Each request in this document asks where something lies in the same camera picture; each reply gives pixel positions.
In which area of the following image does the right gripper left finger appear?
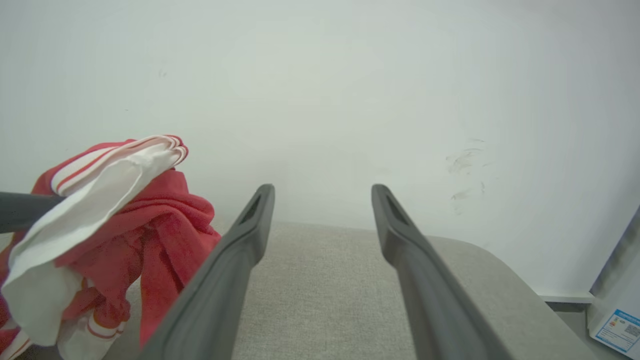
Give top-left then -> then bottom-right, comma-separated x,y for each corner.
137,183 -> 276,360

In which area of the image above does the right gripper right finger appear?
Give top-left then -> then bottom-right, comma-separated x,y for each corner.
371,183 -> 514,360

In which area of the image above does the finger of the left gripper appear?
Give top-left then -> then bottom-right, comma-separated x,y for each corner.
0,192 -> 66,234

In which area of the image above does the red and white jersey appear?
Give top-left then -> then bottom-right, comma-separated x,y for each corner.
0,134 -> 223,360

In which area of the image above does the grey fabric sofa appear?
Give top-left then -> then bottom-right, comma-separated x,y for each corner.
15,219 -> 601,360

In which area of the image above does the white appliance with label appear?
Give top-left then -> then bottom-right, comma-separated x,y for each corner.
586,204 -> 640,359

